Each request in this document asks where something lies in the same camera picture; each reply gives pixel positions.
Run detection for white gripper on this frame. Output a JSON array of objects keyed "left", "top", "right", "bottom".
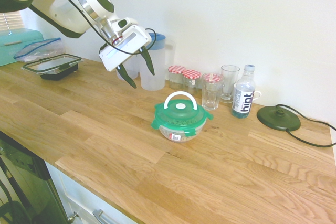
[{"left": 99, "top": 25, "right": 156, "bottom": 89}]

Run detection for green round lid white handle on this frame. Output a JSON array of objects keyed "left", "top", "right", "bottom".
[{"left": 151, "top": 91, "right": 215, "bottom": 134}]

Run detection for clear pitcher dark blue lid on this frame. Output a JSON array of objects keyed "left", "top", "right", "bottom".
[{"left": 115, "top": 56, "right": 140, "bottom": 81}]

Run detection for clear pitcher light blue lid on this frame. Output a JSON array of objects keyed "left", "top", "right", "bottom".
[{"left": 136, "top": 32, "right": 175, "bottom": 92}]

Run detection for glass jar red checkered lid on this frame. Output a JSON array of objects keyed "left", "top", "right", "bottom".
[
  {"left": 201, "top": 72, "right": 225, "bottom": 88},
  {"left": 168, "top": 65, "right": 187, "bottom": 90},
  {"left": 182, "top": 69, "right": 202, "bottom": 95}
]

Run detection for clear plastic food bowl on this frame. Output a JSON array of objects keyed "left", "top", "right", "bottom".
[{"left": 158, "top": 119, "right": 207, "bottom": 144}]

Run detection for rectangular container clear clip lid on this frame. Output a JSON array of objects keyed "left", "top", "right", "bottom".
[{"left": 22, "top": 54, "right": 82, "bottom": 81}]

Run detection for cereal pieces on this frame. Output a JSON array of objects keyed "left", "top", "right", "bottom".
[{"left": 164, "top": 118, "right": 202, "bottom": 142}]

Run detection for faceted glass tumbler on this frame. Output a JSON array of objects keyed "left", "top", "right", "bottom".
[{"left": 201, "top": 76, "right": 225, "bottom": 111}]

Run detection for tall clear drinking glass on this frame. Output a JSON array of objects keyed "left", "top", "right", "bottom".
[{"left": 220, "top": 65, "right": 240, "bottom": 104}]

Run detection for clear zip bag blue seal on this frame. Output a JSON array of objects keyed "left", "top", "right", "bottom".
[{"left": 13, "top": 37, "right": 66, "bottom": 63}]

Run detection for hint water bottle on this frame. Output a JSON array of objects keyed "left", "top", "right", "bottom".
[{"left": 231, "top": 64, "right": 256, "bottom": 119}]

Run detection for teal bread box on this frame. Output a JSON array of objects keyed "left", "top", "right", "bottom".
[{"left": 0, "top": 29, "right": 46, "bottom": 67}]

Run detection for window blinds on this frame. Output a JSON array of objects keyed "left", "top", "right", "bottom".
[{"left": 0, "top": 10, "right": 26, "bottom": 32}]

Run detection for white cabinet drawer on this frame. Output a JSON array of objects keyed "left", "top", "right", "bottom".
[{"left": 44, "top": 161, "right": 139, "bottom": 224}]

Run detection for dark kettle base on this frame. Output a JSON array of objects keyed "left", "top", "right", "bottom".
[{"left": 256, "top": 104, "right": 302, "bottom": 132}]

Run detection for stainless dishwasher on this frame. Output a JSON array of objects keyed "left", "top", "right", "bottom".
[{"left": 0, "top": 131, "right": 69, "bottom": 224}]

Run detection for dark green chair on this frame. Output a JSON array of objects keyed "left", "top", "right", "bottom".
[{"left": 0, "top": 179, "right": 33, "bottom": 224}]

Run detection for metal drawer handle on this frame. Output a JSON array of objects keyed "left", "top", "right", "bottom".
[{"left": 92, "top": 209, "right": 118, "bottom": 224}]

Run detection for dark kettle power cable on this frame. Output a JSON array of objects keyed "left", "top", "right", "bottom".
[{"left": 275, "top": 104, "right": 336, "bottom": 148}]

